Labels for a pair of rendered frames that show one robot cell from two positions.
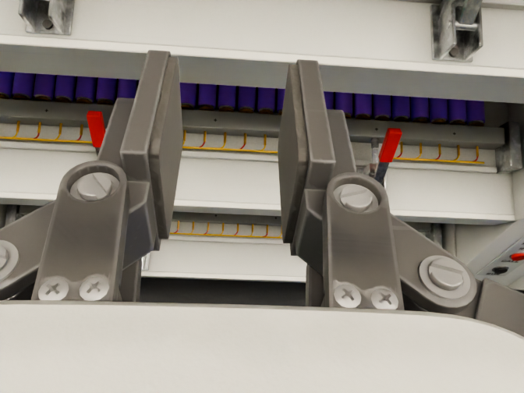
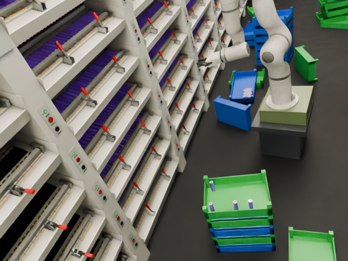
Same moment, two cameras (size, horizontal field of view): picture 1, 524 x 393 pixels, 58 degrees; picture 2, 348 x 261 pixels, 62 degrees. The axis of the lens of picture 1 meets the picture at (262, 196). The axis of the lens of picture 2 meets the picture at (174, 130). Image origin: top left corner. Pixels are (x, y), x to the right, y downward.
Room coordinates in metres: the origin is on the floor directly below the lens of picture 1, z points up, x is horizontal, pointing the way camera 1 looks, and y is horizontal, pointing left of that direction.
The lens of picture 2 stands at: (-0.76, 1.51, 1.49)
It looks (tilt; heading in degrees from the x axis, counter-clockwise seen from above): 38 degrees down; 309
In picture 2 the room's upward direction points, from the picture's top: 20 degrees counter-clockwise
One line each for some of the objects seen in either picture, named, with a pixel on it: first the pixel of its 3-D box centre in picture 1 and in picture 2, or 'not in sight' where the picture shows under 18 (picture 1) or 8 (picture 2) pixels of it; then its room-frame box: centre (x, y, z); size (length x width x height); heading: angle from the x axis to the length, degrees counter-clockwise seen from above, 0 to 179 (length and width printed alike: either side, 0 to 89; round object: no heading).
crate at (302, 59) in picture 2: not in sight; (305, 63); (-0.43, -0.90, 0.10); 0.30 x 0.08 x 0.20; 120
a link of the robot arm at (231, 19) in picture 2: not in sight; (234, 31); (-0.16, -0.06, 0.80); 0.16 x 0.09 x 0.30; 98
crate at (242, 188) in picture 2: not in sight; (235, 194); (-0.36, 0.75, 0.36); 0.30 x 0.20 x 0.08; 21
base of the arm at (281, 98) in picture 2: not in sight; (280, 88); (-0.42, 0.02, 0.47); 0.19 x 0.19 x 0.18
